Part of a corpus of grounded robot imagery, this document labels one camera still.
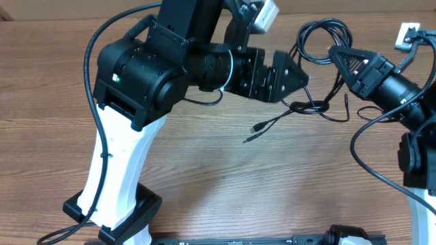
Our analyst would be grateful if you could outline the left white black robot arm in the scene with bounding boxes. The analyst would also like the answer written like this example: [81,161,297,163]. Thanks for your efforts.
[63,0,309,244]

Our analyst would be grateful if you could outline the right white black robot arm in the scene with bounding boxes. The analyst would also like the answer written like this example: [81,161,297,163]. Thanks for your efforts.
[329,45,435,244]

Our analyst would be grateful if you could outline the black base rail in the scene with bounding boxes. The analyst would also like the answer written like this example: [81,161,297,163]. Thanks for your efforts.
[151,225,388,245]

